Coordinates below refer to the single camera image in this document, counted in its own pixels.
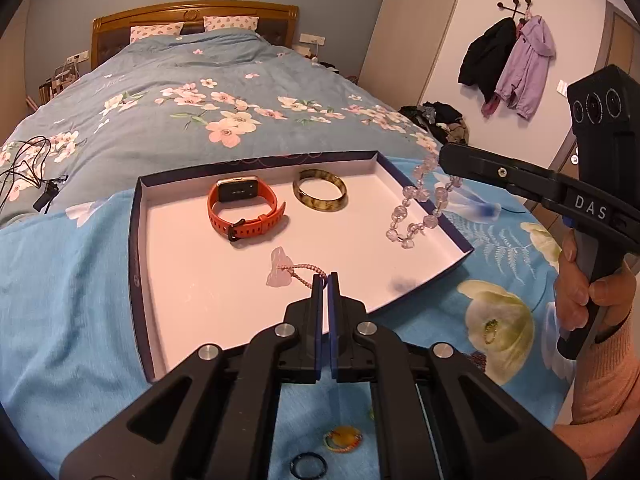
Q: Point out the white wall socket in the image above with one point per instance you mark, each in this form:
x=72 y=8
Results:
x=77 y=56
x=312 y=39

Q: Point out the person's right forearm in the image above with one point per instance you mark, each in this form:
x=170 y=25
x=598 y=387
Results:
x=610 y=390

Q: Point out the purple jacket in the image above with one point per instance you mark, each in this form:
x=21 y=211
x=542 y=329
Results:
x=530 y=65

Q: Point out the nightstand clutter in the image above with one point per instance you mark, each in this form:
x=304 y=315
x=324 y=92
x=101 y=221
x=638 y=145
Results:
x=57 y=80

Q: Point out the cluttered nightstand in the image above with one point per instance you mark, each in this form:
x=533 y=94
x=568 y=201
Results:
x=332 y=67

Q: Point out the wooden bed headboard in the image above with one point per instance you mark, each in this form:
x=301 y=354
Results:
x=150 y=15

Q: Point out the pile of dark clothes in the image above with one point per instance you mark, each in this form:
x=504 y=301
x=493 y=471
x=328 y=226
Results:
x=440 y=115

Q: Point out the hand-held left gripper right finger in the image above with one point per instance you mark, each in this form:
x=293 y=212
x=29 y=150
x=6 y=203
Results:
x=334 y=330

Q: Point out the person's right hand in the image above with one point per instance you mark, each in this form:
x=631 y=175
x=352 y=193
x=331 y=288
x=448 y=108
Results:
x=572 y=290

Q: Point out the light blue flower blanket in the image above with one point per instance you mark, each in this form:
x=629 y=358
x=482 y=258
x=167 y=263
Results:
x=65 y=310

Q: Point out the amber bangle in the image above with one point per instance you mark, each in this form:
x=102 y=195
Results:
x=322 y=204

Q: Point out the orange smart watch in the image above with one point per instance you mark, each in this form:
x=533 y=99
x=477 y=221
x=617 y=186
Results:
x=239 y=190

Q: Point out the spotted white pillow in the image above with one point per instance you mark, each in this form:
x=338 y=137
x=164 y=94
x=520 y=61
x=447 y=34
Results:
x=155 y=32
x=230 y=22

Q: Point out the white light switch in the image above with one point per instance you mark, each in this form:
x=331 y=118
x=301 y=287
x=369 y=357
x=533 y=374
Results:
x=562 y=86

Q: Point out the dark blue cardboard tray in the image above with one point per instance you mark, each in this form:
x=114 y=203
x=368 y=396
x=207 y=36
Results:
x=200 y=280

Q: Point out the beige wardrobe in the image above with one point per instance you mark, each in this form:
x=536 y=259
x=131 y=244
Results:
x=415 y=25

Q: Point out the black jacket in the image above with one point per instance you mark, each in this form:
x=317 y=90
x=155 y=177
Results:
x=487 y=55

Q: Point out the black wall coat hook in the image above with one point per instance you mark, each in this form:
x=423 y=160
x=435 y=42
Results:
x=514 y=7

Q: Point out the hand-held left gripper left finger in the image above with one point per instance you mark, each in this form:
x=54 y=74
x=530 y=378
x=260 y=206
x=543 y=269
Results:
x=320 y=330

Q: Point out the floral grey-blue duvet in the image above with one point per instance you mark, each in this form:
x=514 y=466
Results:
x=200 y=75

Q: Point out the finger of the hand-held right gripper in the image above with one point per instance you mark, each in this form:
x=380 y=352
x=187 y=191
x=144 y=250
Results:
x=480 y=165

